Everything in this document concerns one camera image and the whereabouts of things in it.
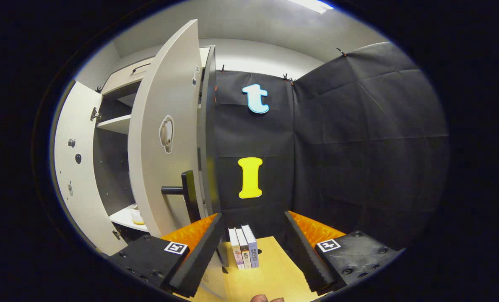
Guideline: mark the white cabinet drawer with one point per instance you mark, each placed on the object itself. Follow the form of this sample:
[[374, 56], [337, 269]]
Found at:
[[119, 79]]

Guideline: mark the white cabinet shelf board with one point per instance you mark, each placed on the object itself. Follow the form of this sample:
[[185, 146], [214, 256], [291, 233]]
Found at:
[[117, 123], [121, 218]]

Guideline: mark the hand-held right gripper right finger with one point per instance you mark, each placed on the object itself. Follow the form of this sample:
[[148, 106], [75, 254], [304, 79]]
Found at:
[[306, 253]]

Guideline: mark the metal door hinge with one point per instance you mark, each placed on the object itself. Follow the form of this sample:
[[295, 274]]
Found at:
[[94, 113], [116, 235]]

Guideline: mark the white shoe cabinet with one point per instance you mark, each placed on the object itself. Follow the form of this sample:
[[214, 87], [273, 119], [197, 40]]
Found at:
[[209, 126]]

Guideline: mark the long ceiling light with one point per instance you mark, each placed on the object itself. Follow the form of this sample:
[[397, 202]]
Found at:
[[312, 5]]

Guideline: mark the black backdrop cloth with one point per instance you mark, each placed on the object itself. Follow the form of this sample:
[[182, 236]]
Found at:
[[358, 147]]

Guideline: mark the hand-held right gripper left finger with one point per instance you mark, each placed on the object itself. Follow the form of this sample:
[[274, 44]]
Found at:
[[197, 256]]

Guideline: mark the white cabinet door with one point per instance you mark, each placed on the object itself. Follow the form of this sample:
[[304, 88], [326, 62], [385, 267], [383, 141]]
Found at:
[[165, 92], [79, 188]]

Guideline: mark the lavender book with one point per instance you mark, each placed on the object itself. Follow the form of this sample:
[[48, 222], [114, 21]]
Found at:
[[251, 245]]

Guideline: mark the white canvas shoe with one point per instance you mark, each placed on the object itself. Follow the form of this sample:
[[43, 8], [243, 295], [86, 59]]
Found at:
[[137, 216]]

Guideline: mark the white grey book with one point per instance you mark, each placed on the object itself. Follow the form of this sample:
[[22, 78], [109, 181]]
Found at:
[[244, 247]]

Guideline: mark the pink white book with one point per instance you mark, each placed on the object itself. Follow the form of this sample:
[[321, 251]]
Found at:
[[236, 249]]

